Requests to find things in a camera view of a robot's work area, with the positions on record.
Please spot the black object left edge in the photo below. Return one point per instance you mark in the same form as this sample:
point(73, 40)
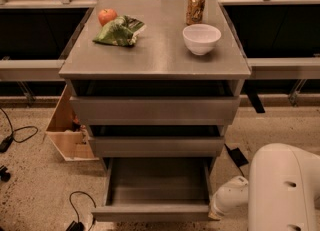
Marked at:
point(4, 174)

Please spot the grey drawer cabinet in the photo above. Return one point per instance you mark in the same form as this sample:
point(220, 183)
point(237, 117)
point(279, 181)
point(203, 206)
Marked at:
point(158, 65)

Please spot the grey bottom drawer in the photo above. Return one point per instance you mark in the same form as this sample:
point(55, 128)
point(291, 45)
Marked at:
point(156, 190)

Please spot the red apple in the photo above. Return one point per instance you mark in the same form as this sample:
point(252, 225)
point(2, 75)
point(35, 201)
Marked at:
point(106, 15)

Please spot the grey top drawer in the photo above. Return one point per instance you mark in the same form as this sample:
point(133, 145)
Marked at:
point(155, 111)

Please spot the grey middle drawer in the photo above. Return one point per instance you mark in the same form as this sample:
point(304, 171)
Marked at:
point(156, 146)

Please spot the brown drink can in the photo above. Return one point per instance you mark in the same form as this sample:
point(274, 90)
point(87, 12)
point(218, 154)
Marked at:
point(194, 12)

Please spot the grey drawer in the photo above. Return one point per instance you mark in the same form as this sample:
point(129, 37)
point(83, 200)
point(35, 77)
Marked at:
point(156, 146)
point(156, 190)
point(155, 111)

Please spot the black power adapter right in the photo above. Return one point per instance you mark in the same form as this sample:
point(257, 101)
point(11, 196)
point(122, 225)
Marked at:
point(237, 157)

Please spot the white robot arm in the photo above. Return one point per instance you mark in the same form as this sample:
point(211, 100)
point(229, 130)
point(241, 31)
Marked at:
point(282, 191)

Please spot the grey metal rail frame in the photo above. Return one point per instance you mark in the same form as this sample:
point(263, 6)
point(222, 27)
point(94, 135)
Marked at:
point(47, 70)

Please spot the wooden box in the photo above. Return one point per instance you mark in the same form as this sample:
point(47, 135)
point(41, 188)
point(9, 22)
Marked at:
point(71, 142)

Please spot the green chip bag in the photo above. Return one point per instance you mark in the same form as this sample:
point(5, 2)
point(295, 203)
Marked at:
point(122, 31)

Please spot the white bowl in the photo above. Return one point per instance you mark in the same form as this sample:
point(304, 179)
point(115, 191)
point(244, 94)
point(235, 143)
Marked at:
point(200, 39)

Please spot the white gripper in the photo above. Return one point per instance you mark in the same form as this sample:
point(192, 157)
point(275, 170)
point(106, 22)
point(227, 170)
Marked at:
point(221, 202)

